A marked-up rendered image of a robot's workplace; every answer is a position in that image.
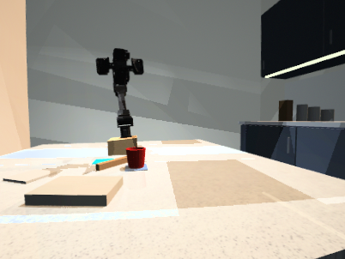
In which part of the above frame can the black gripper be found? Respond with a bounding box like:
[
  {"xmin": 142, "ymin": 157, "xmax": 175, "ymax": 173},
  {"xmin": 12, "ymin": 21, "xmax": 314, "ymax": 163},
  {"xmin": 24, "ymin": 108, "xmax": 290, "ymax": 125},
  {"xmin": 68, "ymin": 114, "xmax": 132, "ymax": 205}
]
[{"xmin": 95, "ymin": 57, "xmax": 143, "ymax": 78}]

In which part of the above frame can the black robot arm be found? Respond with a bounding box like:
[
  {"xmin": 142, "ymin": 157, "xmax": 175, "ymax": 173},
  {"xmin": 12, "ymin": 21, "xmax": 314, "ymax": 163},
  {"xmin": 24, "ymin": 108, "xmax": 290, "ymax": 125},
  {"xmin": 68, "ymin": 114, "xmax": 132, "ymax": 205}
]
[{"xmin": 112, "ymin": 48, "xmax": 133, "ymax": 138}]

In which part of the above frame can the tan wooden bar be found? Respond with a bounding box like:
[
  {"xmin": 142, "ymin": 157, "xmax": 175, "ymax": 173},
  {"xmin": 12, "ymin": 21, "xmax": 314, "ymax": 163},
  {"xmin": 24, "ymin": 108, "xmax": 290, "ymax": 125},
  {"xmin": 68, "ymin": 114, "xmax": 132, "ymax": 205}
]
[{"xmin": 95, "ymin": 156, "xmax": 128, "ymax": 172}]

